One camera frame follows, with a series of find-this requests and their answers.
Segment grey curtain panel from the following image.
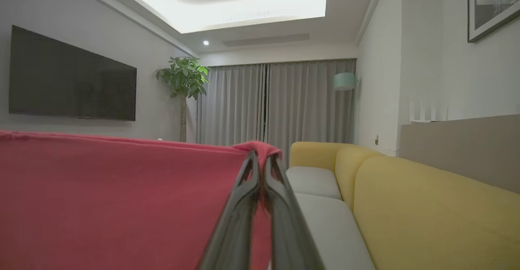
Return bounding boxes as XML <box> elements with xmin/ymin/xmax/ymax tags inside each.
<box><xmin>197</xmin><ymin>64</ymin><xmax>267</xmax><ymax>147</ymax></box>
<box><xmin>266</xmin><ymin>59</ymin><xmax>358</xmax><ymax>167</ymax></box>

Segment framed wall picture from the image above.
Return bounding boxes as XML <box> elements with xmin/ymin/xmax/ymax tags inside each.
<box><xmin>467</xmin><ymin>0</ymin><xmax>520</xmax><ymax>43</ymax></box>

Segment large grey sofa seat cushion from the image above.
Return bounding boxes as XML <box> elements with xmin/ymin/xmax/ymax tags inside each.
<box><xmin>295</xmin><ymin>193</ymin><xmax>377</xmax><ymax>270</ymax></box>

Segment white router with antennas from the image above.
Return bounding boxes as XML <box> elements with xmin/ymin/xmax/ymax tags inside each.
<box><xmin>409</xmin><ymin>96</ymin><xmax>449</xmax><ymax>123</ymax></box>

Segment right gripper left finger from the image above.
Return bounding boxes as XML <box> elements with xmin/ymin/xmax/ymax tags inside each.
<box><xmin>198</xmin><ymin>150</ymin><xmax>260</xmax><ymax>270</ymax></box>

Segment wall outlet with white cable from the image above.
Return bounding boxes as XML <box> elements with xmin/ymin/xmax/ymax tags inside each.
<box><xmin>374</xmin><ymin>134</ymin><xmax>401</xmax><ymax>156</ymax></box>

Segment small grey sofa seat cushion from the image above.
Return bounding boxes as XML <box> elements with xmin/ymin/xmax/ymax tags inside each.
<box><xmin>286</xmin><ymin>166</ymin><xmax>342</xmax><ymax>200</ymax></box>

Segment yellow sofa with grey cushions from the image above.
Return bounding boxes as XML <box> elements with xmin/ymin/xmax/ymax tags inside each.
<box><xmin>289</xmin><ymin>141</ymin><xmax>520</xmax><ymax>270</ymax></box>

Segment green potted tree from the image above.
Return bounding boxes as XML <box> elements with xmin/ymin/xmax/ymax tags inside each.
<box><xmin>154</xmin><ymin>56</ymin><xmax>211</xmax><ymax>143</ymax></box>

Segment black wall television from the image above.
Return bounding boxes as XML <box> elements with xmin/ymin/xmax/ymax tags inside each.
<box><xmin>9</xmin><ymin>25</ymin><xmax>137</xmax><ymax>121</ymax></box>

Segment teal shade floor lamp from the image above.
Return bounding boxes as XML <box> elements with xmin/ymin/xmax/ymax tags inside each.
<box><xmin>333</xmin><ymin>72</ymin><xmax>360</xmax><ymax>145</ymax></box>

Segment red white-striped sports shorts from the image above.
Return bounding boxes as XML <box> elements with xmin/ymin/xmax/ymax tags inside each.
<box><xmin>0</xmin><ymin>130</ymin><xmax>283</xmax><ymax>270</ymax></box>

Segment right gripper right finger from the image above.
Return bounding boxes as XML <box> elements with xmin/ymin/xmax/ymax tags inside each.
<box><xmin>263</xmin><ymin>154</ymin><xmax>325</xmax><ymax>270</ymax></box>

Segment ceiling air vent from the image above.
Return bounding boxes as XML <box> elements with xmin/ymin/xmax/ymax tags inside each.
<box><xmin>222</xmin><ymin>33</ymin><xmax>310</xmax><ymax>48</ymax></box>

